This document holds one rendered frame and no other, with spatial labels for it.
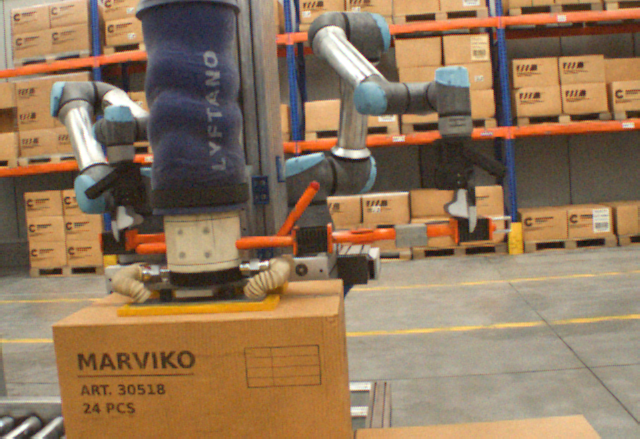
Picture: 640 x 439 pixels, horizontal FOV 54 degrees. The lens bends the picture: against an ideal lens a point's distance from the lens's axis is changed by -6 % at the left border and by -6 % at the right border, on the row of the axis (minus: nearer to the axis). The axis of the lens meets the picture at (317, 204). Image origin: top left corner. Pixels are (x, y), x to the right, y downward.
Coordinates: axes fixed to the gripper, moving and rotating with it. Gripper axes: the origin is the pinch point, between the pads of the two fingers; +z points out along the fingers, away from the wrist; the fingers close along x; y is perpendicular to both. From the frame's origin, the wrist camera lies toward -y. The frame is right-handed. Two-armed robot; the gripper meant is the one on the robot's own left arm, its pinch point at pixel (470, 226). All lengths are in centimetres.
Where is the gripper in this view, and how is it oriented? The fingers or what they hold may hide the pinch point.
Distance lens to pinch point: 150.2
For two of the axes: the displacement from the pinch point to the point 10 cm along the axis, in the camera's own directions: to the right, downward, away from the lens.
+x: -0.6, 0.5, -10.0
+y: -10.0, 0.6, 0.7
